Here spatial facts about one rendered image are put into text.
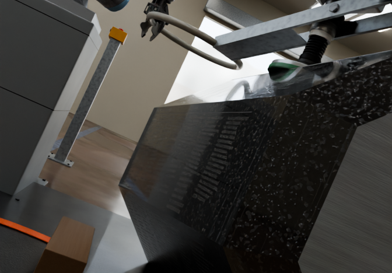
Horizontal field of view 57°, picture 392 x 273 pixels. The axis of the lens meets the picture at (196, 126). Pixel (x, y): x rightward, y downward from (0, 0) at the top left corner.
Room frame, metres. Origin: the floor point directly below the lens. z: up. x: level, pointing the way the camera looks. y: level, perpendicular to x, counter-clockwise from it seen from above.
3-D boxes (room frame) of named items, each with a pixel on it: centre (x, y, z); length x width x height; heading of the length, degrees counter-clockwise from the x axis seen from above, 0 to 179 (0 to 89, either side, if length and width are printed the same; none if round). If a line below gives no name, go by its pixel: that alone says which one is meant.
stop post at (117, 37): (2.73, 0.83, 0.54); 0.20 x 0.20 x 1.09; 13
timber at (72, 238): (1.14, 0.20, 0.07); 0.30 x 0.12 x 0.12; 11
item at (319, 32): (1.12, -0.24, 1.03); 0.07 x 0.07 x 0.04
